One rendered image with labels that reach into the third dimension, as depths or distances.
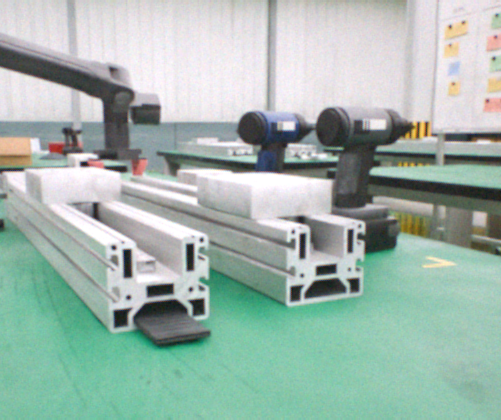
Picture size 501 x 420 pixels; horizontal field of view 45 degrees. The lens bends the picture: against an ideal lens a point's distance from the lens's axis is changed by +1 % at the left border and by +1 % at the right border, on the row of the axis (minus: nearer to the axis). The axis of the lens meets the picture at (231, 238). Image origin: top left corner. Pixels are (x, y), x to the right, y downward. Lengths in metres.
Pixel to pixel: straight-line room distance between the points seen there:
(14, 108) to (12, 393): 11.88
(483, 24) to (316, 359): 3.87
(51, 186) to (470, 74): 3.68
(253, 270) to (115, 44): 12.02
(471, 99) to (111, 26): 9.38
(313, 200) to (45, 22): 11.91
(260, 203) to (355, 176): 0.27
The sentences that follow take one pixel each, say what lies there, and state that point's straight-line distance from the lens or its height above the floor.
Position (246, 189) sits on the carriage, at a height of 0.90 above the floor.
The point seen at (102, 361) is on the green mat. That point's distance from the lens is 0.50.
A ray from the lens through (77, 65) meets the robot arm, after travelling 1.29.
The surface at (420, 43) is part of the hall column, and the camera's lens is 9.21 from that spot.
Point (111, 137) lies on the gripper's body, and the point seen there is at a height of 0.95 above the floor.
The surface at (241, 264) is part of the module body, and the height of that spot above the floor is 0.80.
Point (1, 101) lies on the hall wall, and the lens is 12.30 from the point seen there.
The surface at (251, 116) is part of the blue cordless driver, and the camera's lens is 1.04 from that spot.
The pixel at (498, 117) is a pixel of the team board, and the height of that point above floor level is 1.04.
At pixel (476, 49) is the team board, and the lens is 4.29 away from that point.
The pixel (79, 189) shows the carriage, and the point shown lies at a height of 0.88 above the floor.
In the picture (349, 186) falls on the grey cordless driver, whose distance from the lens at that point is 0.92.
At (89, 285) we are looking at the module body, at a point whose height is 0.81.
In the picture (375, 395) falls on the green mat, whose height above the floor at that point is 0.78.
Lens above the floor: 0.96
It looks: 10 degrees down
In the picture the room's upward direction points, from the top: straight up
